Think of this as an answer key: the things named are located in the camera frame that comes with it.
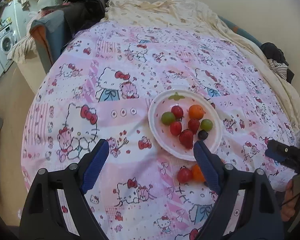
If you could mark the pink Hello Kitty quilt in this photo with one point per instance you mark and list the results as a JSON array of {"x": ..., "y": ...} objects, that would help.
[{"x": 148, "y": 92}]

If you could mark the dark purple grape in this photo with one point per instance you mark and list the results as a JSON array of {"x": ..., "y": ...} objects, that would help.
[{"x": 202, "y": 134}]

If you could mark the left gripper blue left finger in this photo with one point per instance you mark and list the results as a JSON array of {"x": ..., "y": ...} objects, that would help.
[{"x": 42, "y": 216}]

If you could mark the pink strawberry plate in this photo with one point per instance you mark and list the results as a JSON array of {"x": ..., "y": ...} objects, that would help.
[{"x": 163, "y": 103}]

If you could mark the orange mandarin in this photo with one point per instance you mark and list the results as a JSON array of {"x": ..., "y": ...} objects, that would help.
[
  {"x": 197, "y": 174},
  {"x": 196, "y": 112}
]

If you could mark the red cherry tomato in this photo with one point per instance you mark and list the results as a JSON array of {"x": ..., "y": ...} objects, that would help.
[
  {"x": 176, "y": 128},
  {"x": 184, "y": 175},
  {"x": 177, "y": 111}
]

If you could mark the green grape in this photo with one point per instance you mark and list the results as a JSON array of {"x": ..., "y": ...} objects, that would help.
[
  {"x": 206, "y": 124},
  {"x": 167, "y": 118}
]

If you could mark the striped garment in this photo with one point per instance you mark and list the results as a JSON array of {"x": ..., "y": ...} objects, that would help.
[{"x": 278, "y": 68}]

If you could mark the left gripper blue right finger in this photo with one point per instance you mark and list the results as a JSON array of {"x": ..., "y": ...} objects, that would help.
[{"x": 259, "y": 217}]

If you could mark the red strawberry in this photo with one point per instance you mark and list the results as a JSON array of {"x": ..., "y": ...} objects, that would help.
[
  {"x": 194, "y": 125},
  {"x": 186, "y": 138}
]

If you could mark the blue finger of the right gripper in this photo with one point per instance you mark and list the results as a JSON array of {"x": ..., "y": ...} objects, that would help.
[{"x": 288, "y": 156}]

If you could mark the black clothes pile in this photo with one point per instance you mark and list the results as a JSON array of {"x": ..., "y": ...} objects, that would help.
[{"x": 272, "y": 52}]

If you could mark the beige towel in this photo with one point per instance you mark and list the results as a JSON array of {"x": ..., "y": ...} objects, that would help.
[{"x": 22, "y": 50}]

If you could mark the white washing machine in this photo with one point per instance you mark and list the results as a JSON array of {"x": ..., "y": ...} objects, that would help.
[{"x": 7, "y": 41}]

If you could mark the person right hand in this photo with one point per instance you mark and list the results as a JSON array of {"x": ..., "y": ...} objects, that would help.
[{"x": 287, "y": 210}]

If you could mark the cream floral blanket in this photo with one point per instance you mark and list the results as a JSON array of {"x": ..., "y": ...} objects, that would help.
[{"x": 198, "y": 17}]

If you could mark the blue orange chair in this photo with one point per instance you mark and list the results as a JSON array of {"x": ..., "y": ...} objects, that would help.
[{"x": 49, "y": 33}]

